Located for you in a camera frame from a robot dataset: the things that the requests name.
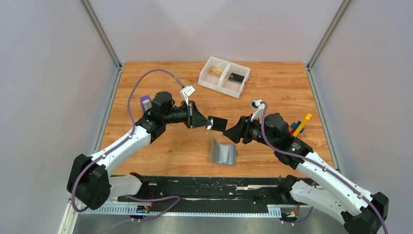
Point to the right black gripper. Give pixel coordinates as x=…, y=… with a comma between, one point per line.
x=235, y=133

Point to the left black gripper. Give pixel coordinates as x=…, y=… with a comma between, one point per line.
x=194, y=118

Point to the black credit card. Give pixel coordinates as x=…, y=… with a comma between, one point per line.
x=217, y=124

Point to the grey card holder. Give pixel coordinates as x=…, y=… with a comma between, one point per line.
x=223, y=154

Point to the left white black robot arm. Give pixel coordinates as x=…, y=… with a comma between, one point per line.
x=91, y=180

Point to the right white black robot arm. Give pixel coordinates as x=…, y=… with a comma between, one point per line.
x=357, y=209

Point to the gold card in tray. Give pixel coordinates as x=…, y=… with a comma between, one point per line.
x=216, y=71

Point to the black card in tray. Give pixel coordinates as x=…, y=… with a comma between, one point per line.
x=236, y=78

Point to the white two-compartment tray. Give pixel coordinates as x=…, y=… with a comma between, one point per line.
x=222, y=84

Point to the purple metronome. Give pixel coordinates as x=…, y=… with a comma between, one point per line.
x=145, y=102

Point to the colourful toy brick figure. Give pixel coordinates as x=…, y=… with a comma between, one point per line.
x=298, y=127

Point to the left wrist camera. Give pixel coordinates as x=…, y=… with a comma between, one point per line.
x=186, y=92

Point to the aluminium rail frame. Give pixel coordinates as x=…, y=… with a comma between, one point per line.
x=129, y=210

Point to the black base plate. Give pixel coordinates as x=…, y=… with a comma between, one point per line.
x=235, y=184

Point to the left aluminium corner post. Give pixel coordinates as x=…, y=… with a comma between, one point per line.
x=101, y=32

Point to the aluminium corner post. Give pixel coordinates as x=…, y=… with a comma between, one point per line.
x=329, y=32
x=101, y=32

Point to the right aluminium corner post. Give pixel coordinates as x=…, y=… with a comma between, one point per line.
x=329, y=32

